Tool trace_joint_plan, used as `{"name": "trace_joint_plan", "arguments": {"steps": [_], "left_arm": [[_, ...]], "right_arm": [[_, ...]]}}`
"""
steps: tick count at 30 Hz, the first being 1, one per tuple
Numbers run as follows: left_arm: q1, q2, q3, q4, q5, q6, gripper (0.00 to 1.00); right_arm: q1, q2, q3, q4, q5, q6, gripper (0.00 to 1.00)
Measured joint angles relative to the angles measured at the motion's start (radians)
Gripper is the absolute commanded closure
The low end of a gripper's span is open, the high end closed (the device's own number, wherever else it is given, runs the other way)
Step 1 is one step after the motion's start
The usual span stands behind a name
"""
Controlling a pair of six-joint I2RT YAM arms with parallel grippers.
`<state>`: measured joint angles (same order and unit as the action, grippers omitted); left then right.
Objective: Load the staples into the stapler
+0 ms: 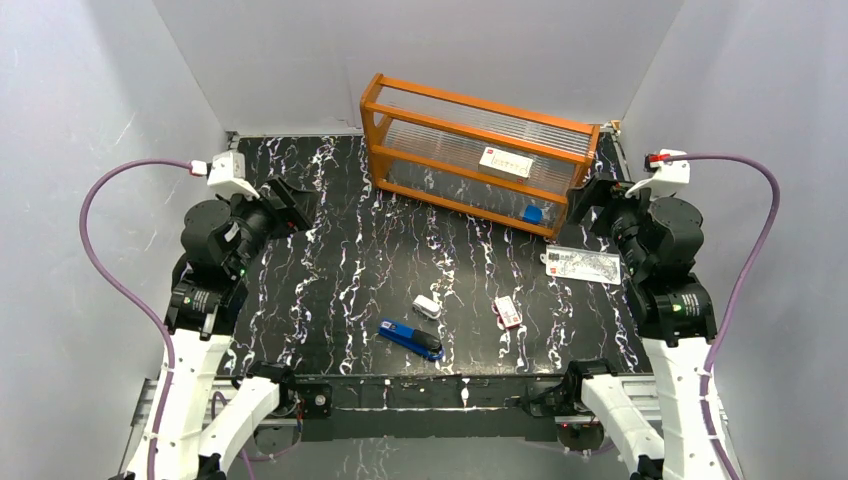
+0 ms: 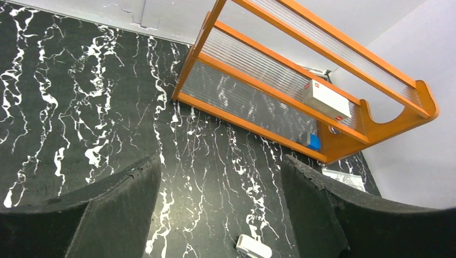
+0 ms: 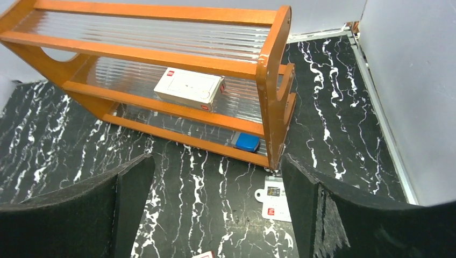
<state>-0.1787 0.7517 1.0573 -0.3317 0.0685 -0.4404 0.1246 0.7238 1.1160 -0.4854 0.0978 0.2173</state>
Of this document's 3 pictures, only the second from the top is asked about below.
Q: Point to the small blue box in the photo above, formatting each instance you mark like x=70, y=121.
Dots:
x=310, y=141

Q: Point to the printed paper sheet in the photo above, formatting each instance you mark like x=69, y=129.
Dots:
x=354, y=181

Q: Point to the orange wooden shelf rack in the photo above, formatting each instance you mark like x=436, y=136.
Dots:
x=237, y=79

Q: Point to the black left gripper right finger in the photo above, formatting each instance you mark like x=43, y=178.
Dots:
x=332, y=219

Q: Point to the white cardboard box red labels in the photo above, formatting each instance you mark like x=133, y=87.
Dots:
x=326, y=101

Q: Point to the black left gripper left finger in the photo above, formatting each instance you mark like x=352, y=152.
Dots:
x=108, y=218

